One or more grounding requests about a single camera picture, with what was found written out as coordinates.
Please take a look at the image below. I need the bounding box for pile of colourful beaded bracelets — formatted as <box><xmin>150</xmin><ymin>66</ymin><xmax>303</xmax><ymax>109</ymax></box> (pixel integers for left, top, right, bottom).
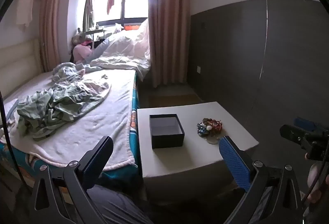
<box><xmin>197</xmin><ymin>118</ymin><xmax>224</xmax><ymax>137</ymax></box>

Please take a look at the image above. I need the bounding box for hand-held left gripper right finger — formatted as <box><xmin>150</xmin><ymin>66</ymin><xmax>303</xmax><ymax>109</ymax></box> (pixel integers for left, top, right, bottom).
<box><xmin>219</xmin><ymin>136</ymin><xmax>304</xmax><ymax>224</ymax></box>

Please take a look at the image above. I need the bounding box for white duvet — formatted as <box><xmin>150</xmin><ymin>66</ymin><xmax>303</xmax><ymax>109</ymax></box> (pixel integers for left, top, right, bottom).
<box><xmin>90</xmin><ymin>18</ymin><xmax>151</xmax><ymax>79</ymax></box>

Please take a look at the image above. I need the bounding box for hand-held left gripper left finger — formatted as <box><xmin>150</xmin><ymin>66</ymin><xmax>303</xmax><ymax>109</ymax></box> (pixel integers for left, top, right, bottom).
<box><xmin>27</xmin><ymin>136</ymin><xmax>114</xmax><ymax>224</ymax></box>

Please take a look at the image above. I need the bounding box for beige curtain beside dark wall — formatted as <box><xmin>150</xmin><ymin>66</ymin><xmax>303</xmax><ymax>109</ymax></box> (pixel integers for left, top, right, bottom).
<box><xmin>147</xmin><ymin>0</ymin><xmax>192</xmax><ymax>89</ymax></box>

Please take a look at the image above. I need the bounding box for hanging green garment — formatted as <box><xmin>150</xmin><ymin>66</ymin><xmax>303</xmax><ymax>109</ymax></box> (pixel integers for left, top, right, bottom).
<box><xmin>83</xmin><ymin>0</ymin><xmax>95</xmax><ymax>32</ymax></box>

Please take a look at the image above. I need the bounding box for black jewelry box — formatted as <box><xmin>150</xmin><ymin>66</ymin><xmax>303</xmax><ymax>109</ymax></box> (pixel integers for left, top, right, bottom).
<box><xmin>149</xmin><ymin>114</ymin><xmax>185</xmax><ymax>149</ymax></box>

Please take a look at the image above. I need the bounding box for window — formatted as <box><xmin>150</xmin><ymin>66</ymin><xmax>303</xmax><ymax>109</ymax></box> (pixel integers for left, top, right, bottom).
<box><xmin>89</xmin><ymin>0</ymin><xmax>149</xmax><ymax>29</ymax></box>

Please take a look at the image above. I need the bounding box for white square table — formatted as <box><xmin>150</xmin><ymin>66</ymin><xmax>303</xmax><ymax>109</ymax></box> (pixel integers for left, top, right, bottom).
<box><xmin>137</xmin><ymin>101</ymin><xmax>259</xmax><ymax>204</ymax></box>

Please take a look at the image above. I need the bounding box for black cable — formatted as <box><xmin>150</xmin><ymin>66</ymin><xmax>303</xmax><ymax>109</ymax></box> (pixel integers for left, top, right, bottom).
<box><xmin>0</xmin><ymin>88</ymin><xmax>20</xmax><ymax>176</ymax></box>

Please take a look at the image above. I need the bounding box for beige curtain beside headboard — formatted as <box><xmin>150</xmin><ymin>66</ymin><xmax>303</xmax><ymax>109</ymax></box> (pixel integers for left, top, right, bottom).
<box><xmin>38</xmin><ymin>0</ymin><xmax>75</xmax><ymax>73</ymax></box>

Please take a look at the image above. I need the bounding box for person's right hand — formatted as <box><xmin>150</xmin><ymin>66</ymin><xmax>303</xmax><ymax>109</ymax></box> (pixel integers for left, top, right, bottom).
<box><xmin>301</xmin><ymin>152</ymin><xmax>329</xmax><ymax>205</ymax></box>

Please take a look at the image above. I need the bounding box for white hanging cloth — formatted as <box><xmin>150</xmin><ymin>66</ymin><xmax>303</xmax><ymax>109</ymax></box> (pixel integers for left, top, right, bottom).
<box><xmin>16</xmin><ymin>0</ymin><xmax>37</xmax><ymax>28</ymax></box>

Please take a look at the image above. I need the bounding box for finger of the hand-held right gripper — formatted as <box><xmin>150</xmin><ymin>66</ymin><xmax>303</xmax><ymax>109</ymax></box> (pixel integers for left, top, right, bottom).
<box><xmin>280</xmin><ymin>124</ymin><xmax>324</xmax><ymax>142</ymax></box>
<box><xmin>294</xmin><ymin>117</ymin><xmax>329</xmax><ymax>134</ymax></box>

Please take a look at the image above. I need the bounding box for white fleece blanket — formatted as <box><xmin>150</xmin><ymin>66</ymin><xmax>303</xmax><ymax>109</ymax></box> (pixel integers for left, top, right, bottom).
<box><xmin>4</xmin><ymin>69</ymin><xmax>138</xmax><ymax>171</ymax></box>

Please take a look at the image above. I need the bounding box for cream padded headboard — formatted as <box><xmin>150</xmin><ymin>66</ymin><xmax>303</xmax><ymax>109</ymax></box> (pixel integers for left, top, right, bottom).
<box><xmin>0</xmin><ymin>38</ymin><xmax>43</xmax><ymax>102</ymax></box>

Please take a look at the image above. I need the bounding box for person's leg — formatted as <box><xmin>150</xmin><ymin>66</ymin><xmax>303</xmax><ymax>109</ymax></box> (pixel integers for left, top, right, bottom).
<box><xmin>85</xmin><ymin>183</ymin><xmax>166</xmax><ymax>224</ymax></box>

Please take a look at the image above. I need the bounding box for pink plush toy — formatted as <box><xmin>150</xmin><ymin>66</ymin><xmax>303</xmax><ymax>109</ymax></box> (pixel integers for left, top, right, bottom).
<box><xmin>73</xmin><ymin>44</ymin><xmax>93</xmax><ymax>63</ymax></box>

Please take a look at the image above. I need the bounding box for crumpled green striped sheet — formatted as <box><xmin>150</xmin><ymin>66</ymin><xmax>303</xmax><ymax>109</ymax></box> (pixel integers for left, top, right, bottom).
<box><xmin>17</xmin><ymin>62</ymin><xmax>111</xmax><ymax>139</ymax></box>

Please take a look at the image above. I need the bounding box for grey plush toy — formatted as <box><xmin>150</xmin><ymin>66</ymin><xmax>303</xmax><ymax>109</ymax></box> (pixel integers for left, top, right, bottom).
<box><xmin>72</xmin><ymin>29</ymin><xmax>88</xmax><ymax>45</ymax></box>

